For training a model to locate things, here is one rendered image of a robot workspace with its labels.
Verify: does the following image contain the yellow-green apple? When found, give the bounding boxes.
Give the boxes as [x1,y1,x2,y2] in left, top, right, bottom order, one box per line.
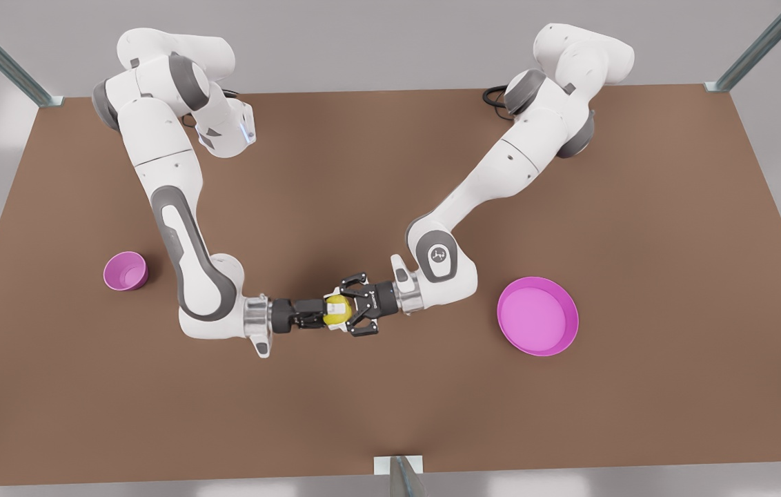
[323,293,353,329]

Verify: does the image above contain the pink plate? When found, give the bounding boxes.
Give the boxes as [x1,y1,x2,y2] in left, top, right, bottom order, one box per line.
[497,276,580,358]

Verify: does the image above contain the pink bowl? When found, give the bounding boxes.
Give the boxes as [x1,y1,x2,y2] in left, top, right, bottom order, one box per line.
[103,251,150,292]

